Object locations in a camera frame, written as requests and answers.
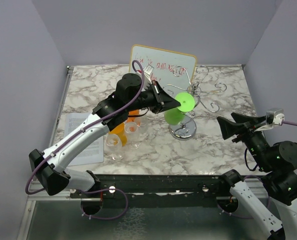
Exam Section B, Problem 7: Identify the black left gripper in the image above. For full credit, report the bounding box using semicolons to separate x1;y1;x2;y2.
126;80;182;114

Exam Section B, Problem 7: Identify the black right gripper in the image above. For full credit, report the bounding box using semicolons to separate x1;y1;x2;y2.
217;110;273;170

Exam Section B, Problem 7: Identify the green wine glass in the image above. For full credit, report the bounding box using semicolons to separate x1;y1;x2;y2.
164;92;195;125

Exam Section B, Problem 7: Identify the orange wine glass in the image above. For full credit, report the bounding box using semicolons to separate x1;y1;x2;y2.
126;109;140;123

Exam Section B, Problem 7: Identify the clear wine glass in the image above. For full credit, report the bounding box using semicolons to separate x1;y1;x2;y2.
134;116;148;137
124;122;140;150
105;134;123;160

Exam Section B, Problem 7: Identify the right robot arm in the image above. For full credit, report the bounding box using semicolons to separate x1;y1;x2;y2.
216;108;297;240

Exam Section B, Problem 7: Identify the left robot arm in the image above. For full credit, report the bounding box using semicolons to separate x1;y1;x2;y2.
29;73;181;198

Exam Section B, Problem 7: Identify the clear wine glass back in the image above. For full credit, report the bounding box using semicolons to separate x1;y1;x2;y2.
134;116;148;137

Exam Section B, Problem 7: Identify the chrome wine glass rack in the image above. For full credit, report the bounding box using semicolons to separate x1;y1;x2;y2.
163;76;227;141

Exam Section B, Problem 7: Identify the yellow-orange wine glass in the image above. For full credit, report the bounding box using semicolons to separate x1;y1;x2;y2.
109;122;127;147

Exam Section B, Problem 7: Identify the clear wine glass front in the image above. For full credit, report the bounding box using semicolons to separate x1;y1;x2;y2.
105;134;123;160

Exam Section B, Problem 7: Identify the yellow framed whiteboard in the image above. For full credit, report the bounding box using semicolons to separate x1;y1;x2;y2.
130;44;197;97

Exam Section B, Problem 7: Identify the printed paper sheet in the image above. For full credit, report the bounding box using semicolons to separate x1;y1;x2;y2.
63;112;105;167

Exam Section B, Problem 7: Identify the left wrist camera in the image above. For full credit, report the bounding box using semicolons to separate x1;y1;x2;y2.
142;64;161;91

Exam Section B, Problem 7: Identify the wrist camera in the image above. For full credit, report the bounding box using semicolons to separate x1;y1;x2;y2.
257;108;285;131
142;64;161;91

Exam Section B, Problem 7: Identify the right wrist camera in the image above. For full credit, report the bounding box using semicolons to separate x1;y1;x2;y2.
257;108;285;131

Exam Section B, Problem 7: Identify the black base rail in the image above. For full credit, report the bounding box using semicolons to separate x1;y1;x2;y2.
70;174;238;210

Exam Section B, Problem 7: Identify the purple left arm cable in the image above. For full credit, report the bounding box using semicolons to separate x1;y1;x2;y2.
25;59;147;195

